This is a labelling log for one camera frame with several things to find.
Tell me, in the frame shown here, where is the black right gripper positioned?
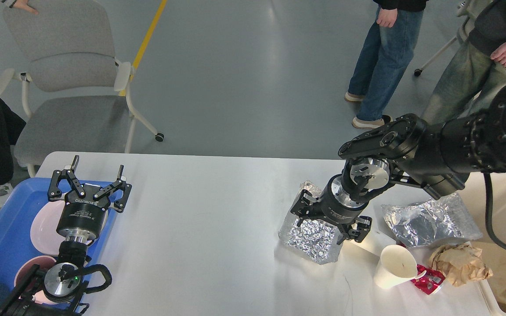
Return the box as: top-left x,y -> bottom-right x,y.
290,174 -> 372,245

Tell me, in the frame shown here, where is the blue plastic tray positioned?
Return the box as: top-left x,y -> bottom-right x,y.
0,178 -> 116,294

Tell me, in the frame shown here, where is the person in blue jeans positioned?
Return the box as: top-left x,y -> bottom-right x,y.
344,0 -> 427,129

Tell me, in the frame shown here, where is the silver foil bag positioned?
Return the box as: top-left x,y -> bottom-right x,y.
278,180 -> 342,265
381,193 -> 483,248

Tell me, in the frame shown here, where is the white paper sheet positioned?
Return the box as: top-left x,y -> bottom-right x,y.
349,230 -> 396,257

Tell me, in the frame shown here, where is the pink plate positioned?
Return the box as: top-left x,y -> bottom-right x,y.
29,200 -> 108,256

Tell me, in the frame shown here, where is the grey office chair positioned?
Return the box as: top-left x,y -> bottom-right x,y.
0,0 -> 164,177

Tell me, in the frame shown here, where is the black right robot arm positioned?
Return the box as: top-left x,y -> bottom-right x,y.
290,86 -> 506,250

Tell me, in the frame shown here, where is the pink mug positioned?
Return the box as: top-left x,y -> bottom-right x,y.
14,256 -> 60,305

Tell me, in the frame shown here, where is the white office chair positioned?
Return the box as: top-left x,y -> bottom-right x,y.
413,0 -> 477,77

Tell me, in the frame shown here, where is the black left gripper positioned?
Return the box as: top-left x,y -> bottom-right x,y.
47,154 -> 132,243

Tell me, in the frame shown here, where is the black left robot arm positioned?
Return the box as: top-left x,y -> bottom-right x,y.
0,156 -> 132,316

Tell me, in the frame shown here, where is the red item under arm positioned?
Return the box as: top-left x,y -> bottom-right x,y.
410,264 -> 445,295

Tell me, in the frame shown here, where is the brown paper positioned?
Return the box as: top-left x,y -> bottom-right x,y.
427,243 -> 494,287

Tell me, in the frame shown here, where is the white paper cup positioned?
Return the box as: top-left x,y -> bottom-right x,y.
373,245 -> 419,289

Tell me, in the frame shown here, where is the brown paper bag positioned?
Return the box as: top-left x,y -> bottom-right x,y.
472,241 -> 506,305

